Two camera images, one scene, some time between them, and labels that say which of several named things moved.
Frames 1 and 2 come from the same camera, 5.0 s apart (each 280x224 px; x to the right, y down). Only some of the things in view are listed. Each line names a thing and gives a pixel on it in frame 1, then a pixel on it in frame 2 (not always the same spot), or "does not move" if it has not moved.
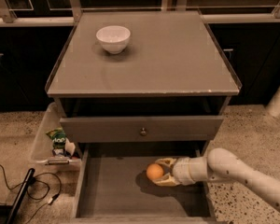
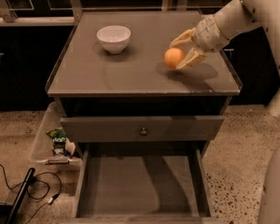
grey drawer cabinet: (135, 87) does not move
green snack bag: (58, 137) does not move
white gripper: (181, 171) -> (209, 35)
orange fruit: (154, 172) -> (174, 56)
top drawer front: (143, 129) does not move
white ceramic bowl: (113, 38) does not move
